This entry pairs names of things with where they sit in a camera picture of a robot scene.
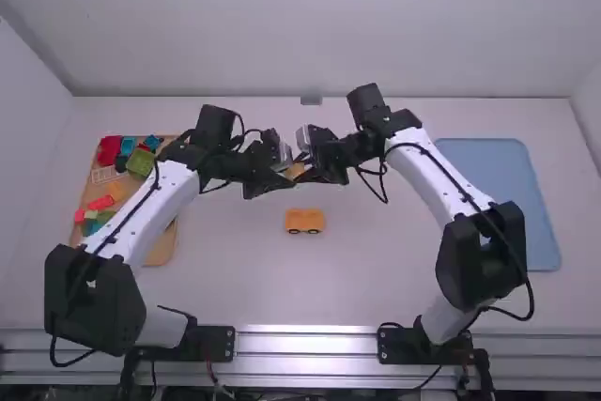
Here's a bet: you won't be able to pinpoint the large red toy brick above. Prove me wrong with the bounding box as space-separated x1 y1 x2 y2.
97 135 124 167

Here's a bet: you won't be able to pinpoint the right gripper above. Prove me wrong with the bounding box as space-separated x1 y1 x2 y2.
298 124 359 186

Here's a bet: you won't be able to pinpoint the long red toy brick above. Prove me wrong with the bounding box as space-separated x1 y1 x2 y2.
86 193 117 212

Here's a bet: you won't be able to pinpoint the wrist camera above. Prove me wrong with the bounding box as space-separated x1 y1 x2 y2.
270 131 296 173
294 123 315 157

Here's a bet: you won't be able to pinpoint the yellow toy car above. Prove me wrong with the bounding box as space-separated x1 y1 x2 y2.
285 207 326 237

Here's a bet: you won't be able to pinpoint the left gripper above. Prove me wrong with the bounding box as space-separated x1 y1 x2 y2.
237 129 298 201

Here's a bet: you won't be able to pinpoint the silver rails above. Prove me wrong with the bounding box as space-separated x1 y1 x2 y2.
0 324 601 393

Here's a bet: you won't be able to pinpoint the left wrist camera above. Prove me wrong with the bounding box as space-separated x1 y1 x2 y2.
270 131 296 173

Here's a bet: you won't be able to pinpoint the tan tray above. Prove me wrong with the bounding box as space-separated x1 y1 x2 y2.
69 132 182 267

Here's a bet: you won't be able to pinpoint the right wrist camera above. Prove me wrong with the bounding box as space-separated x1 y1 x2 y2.
294 123 315 157

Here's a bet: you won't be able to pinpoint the white toy brick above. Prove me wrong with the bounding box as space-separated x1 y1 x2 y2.
91 165 118 185

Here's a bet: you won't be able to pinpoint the blue mat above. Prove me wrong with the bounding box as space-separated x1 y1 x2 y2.
434 137 562 273

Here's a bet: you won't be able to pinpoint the large green toy brick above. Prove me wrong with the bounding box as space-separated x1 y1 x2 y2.
125 149 157 180

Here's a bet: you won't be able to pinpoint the black cable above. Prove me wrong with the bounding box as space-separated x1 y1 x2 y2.
48 316 95 369
227 112 271 142
478 272 536 322
355 156 391 205

